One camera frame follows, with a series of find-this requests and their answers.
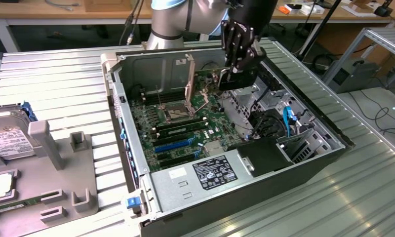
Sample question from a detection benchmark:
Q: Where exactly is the green graphics card black fan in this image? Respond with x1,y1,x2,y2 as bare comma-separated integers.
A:
183,53,258,117

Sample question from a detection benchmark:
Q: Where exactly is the black desk device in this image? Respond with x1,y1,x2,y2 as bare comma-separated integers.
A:
372,0,395,17

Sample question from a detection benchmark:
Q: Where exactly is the black open PC case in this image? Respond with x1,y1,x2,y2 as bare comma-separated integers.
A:
100,43,355,237

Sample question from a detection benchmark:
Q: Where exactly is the CPU socket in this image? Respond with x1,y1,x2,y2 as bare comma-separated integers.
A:
160,102,197,124

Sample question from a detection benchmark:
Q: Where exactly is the aluminium profile frame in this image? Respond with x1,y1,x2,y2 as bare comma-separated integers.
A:
320,26,395,96

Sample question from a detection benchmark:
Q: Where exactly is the black plastic shroud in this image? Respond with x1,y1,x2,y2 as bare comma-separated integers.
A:
228,137,296,177

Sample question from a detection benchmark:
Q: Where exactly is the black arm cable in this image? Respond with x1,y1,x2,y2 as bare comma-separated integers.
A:
117,0,145,47

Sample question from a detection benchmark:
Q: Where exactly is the blue case latch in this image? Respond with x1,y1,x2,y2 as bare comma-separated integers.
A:
125,197,143,210

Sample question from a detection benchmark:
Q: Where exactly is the metal disk bay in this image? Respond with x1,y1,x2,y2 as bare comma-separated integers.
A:
276,128,346,165

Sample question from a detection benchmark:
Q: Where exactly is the silver chipset heatsink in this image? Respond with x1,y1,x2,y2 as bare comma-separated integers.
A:
203,142,226,156

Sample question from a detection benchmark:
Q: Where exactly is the blue wire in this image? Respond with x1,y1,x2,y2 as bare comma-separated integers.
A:
283,105,299,138

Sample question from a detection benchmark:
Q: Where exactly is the grey power supply unit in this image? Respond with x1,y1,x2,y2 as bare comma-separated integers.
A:
149,149,255,213

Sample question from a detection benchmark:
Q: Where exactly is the thin metal locking lever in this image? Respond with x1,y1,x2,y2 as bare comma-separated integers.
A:
155,84,163,111

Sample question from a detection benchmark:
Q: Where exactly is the wooden desk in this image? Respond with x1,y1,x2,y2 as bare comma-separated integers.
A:
0,0,395,26

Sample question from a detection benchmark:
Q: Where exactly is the green RAM stick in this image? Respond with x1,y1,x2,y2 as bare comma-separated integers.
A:
0,196,43,213
157,122,208,137

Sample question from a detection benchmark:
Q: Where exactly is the hard disk with label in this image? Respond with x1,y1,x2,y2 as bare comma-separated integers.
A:
0,105,37,160

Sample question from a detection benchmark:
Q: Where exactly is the grey parts rack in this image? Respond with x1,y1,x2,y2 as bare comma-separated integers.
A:
0,105,101,237

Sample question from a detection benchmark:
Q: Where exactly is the orange and white box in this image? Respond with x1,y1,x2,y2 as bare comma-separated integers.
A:
278,3,304,15

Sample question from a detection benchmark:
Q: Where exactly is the black RAM slot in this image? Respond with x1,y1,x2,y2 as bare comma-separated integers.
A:
155,119,207,132
145,96,185,105
144,93,185,102
143,90,185,99
141,87,185,96
153,117,205,129

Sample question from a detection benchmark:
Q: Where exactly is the metal drive cage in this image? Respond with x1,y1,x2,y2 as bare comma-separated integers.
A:
222,82,284,129

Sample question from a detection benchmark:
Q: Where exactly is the blue disk caddy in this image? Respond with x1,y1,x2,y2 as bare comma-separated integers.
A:
19,100,40,123

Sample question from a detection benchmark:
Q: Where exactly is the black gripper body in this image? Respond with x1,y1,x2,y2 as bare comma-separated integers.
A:
228,0,279,38

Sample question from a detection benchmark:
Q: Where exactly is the blue expansion slot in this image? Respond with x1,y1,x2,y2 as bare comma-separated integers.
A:
153,144,195,153

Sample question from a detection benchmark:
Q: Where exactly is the black stand pole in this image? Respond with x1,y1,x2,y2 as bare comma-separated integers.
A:
296,0,344,57

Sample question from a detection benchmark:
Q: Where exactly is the grey machine with handle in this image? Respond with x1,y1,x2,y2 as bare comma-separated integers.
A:
331,59,388,94

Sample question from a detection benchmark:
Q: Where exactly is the green motherboard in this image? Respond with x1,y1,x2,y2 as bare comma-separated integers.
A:
128,87,247,173

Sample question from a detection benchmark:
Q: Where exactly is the black wire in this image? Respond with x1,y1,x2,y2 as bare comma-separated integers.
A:
250,112,290,142

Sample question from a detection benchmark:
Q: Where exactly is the long black expansion slot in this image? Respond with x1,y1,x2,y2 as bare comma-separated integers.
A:
159,157,193,168
152,136,192,147

